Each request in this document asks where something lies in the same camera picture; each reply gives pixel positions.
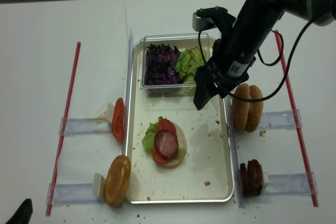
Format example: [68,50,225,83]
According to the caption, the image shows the white pusher block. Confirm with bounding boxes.
[260,164,269,191]
[92,173,106,202]
[106,103,114,127]

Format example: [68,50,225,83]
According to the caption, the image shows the clear upper right rail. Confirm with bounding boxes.
[257,110,302,130]

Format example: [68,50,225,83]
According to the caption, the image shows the red guide rod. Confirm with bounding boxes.
[274,28,319,208]
[46,42,81,217]

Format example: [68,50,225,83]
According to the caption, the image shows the clear lower left rail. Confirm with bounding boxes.
[46,183,102,205]

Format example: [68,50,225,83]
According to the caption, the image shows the red left guide rod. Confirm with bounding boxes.
[46,42,81,217]

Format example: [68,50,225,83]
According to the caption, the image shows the clear right long rail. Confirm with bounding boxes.
[224,95,246,208]

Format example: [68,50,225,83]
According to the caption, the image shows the standing meat patty stack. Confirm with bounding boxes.
[239,159,263,198]

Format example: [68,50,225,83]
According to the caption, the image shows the white metal tray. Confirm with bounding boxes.
[127,40,234,204]

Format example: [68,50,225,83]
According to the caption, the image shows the tomato slices on bun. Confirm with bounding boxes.
[152,119,177,165]

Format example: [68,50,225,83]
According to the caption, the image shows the clear lower right rail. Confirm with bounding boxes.
[237,173,318,206]

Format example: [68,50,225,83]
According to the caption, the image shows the red right guide rod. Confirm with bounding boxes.
[274,28,319,208]

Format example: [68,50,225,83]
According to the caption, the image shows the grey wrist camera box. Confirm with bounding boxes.
[192,6,227,31]

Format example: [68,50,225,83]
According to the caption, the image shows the clear upper left rail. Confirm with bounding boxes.
[59,118,111,136]

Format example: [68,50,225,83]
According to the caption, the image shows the bottom bun on tray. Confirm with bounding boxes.
[158,123,186,168]

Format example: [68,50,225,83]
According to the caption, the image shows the toasted bun half standing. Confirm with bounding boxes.
[104,155,131,207]

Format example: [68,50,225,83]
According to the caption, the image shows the black camera cable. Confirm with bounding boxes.
[198,19,320,103]

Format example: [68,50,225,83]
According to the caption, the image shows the sesame bun right standing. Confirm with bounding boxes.
[245,85,264,133]

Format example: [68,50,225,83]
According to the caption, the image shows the sesame bun standing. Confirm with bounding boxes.
[232,83,250,130]
[245,85,264,133]

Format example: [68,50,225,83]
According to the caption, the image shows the purple cabbage shreds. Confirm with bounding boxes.
[144,44,182,86]

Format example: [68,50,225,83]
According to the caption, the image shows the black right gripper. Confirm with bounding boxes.
[193,38,255,110]

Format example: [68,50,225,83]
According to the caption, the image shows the round meat patty slice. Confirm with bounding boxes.
[154,130,178,160]

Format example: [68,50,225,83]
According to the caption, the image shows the green lettuce in container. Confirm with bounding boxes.
[174,47,204,83]

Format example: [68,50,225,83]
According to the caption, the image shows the white lower right pusher block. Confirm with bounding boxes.
[260,164,269,191]

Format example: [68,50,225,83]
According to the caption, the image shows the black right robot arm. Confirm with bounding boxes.
[193,0,335,110]

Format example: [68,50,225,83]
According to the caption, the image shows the white upper left pusher block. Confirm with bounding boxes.
[106,103,114,127]

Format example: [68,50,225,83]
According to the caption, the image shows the clear plastic salad container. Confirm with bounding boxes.
[138,33,215,98]

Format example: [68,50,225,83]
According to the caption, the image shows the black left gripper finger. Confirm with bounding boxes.
[6,199,33,224]

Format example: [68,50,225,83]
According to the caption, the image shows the sesame bun left standing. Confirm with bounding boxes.
[232,83,250,130]

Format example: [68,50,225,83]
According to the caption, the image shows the standing tomato slice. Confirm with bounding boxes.
[111,98,125,143]

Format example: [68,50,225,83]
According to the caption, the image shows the white lower left pusher block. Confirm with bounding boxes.
[92,173,106,202]

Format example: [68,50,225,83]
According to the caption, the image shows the lettuce leaf on bun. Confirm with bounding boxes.
[142,116,163,153]

